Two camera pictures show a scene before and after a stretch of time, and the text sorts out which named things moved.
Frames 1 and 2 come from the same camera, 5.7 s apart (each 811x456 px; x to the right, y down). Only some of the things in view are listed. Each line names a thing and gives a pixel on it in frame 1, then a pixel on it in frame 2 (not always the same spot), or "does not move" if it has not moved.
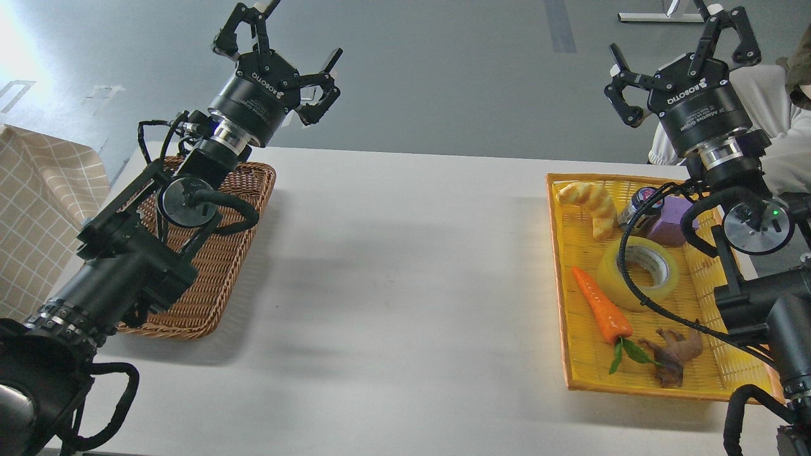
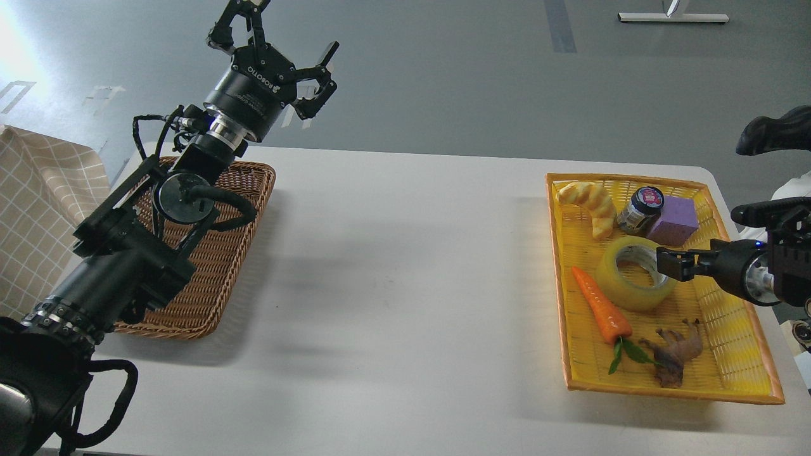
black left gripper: x=255 y=100 does not move
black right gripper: x=702 y=106 to x=743 y=266
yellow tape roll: x=642 y=249 does not move
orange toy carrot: x=614 y=325 does not move
